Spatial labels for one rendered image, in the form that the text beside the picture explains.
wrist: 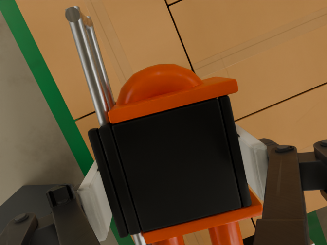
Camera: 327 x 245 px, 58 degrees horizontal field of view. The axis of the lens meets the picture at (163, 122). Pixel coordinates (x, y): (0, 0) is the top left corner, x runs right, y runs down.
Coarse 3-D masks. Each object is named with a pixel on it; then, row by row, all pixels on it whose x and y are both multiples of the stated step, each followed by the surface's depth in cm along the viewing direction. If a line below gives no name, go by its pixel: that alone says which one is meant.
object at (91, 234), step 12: (48, 192) 14; (60, 192) 14; (72, 192) 14; (60, 204) 14; (72, 204) 14; (60, 216) 13; (72, 216) 12; (84, 216) 12; (60, 228) 12; (72, 228) 11; (84, 228) 11; (60, 240) 11; (72, 240) 10; (84, 240) 10; (96, 240) 10
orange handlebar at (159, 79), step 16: (160, 64) 18; (128, 80) 18; (144, 80) 17; (160, 80) 17; (176, 80) 17; (192, 80) 18; (128, 96) 18; (144, 96) 18; (176, 240) 19; (224, 240) 19; (240, 240) 20
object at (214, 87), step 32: (160, 96) 17; (192, 96) 16; (224, 96) 16; (128, 128) 16; (160, 128) 16; (192, 128) 16; (224, 128) 17; (128, 160) 17; (160, 160) 17; (192, 160) 17; (224, 160) 17; (160, 192) 17; (192, 192) 17; (224, 192) 17; (160, 224) 17; (192, 224) 18; (224, 224) 18
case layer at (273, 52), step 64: (64, 0) 85; (128, 0) 85; (192, 0) 86; (256, 0) 86; (320, 0) 87; (64, 64) 88; (128, 64) 89; (192, 64) 89; (256, 64) 90; (320, 64) 91; (256, 128) 94; (320, 128) 94
